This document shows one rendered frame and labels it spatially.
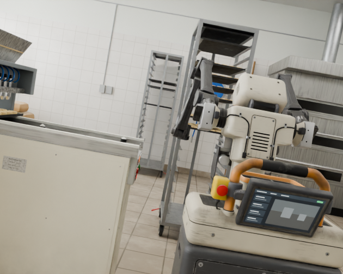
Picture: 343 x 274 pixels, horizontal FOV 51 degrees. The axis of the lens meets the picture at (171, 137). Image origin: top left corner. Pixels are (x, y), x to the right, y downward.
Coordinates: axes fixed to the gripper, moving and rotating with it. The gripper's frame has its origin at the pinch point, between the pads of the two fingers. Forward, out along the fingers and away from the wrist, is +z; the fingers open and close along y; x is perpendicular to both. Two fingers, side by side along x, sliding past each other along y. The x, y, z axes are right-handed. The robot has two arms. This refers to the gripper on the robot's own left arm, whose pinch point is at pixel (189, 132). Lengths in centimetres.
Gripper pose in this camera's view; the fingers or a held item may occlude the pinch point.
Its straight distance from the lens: 236.2
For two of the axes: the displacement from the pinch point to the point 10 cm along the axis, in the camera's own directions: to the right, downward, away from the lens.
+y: 1.8, -9.8, -0.7
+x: -8.7, -1.9, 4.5
